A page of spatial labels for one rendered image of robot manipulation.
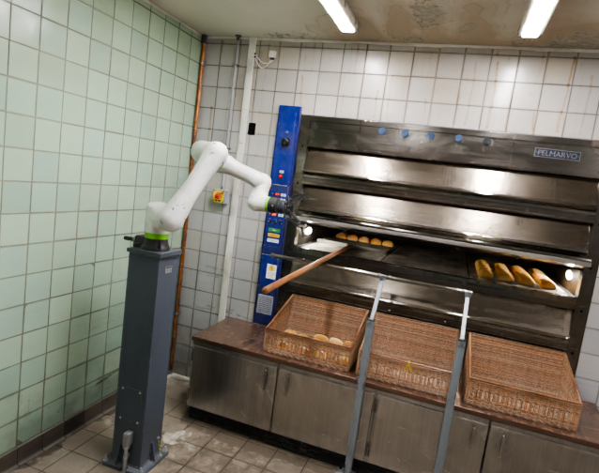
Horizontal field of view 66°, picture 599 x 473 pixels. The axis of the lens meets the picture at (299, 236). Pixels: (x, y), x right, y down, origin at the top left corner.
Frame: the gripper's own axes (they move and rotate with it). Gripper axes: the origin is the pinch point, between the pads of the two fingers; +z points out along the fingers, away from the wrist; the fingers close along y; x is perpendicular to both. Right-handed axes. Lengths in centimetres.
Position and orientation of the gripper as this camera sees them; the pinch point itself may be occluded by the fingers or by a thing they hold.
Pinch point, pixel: (312, 211)
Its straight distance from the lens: 266.3
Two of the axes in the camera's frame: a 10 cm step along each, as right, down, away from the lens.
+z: 9.4, 1.6, -3.0
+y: -1.3, 9.8, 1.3
